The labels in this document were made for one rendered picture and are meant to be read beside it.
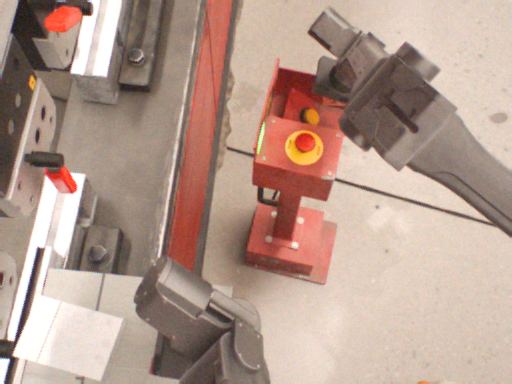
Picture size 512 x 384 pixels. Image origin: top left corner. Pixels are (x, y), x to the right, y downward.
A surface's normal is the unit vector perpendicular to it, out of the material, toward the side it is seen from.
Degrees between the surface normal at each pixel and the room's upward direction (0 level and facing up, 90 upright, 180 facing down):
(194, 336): 49
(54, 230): 0
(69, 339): 0
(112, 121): 0
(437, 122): 41
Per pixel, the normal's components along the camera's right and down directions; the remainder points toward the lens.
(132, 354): 0.01, -0.37
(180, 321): -0.06, 0.41
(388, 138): -0.75, -0.44
